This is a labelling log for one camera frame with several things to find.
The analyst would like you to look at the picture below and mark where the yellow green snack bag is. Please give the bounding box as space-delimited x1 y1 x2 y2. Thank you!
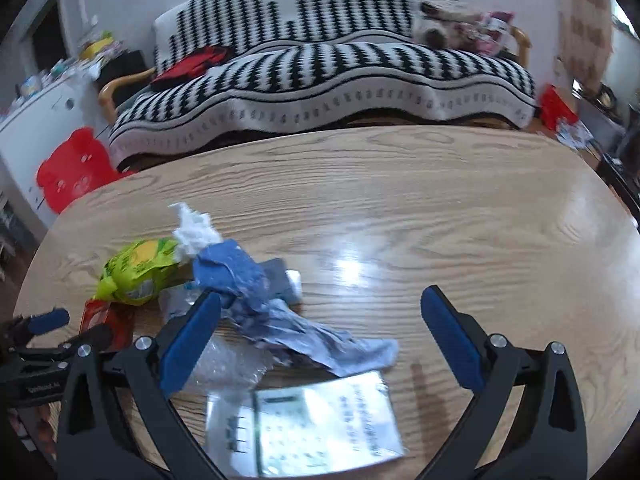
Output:
92 237 191 306

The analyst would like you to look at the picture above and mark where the red cloth on sofa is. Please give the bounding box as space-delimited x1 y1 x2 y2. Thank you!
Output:
150 46 234 92

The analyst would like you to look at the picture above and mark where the white torn tissue piece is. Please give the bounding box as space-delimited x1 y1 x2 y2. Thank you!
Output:
169 203 224 264

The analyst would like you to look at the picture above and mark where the plush toy on sofa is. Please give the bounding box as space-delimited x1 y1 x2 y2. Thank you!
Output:
410 0 515 56

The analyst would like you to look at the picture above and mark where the striped black white sofa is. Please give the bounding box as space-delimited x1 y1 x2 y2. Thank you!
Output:
108 0 536 164

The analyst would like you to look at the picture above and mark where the red bag by wall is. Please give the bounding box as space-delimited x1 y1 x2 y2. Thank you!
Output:
539 84 578 131

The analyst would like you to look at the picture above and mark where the clear plastic bag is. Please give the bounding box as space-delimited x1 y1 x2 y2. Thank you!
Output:
158 282 274 396

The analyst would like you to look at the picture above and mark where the red cigarette pack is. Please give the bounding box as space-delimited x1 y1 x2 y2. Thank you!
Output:
79 299 134 351

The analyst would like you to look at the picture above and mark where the blue grey wrapper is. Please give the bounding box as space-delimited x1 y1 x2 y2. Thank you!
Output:
192 240 399 377

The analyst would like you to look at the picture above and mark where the white cabinet with red sticker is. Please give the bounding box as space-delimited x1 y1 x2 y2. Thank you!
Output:
1 75 111 240

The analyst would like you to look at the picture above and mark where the green white paper box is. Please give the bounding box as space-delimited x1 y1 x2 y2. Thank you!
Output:
204 369 407 480

